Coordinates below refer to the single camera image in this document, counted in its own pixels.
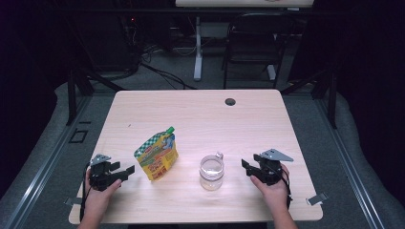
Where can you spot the black folding chair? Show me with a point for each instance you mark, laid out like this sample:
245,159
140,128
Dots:
254,41

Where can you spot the grey tape strip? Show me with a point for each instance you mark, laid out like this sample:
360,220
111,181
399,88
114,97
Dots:
316,199
73,201

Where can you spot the aluminium floor rail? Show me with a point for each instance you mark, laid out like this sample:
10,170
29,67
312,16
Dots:
47,159
350,165

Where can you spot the white desk leg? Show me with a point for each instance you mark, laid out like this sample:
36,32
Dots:
198,51

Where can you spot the clear glass jar hinged lid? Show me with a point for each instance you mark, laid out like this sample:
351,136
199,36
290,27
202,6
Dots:
211,173

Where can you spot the black metal frame stand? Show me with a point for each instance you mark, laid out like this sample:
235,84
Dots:
332,101
71,95

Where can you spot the person's right hand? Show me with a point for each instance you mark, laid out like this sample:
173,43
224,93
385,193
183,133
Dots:
277,195

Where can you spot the yellow spouted pouch green cap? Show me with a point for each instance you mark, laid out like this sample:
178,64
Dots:
156,156

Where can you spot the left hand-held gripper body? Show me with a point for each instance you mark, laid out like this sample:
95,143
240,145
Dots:
100,176

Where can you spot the black table grommet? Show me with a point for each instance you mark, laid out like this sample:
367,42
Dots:
230,102

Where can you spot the white desk foot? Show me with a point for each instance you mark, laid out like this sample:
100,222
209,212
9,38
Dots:
271,72

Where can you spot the dark equipment with red light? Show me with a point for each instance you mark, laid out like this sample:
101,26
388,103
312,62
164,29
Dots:
132,28

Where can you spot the person's left hand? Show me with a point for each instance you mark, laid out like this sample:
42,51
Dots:
97,198

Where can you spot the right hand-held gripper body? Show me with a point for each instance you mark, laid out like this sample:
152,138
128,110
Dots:
270,168

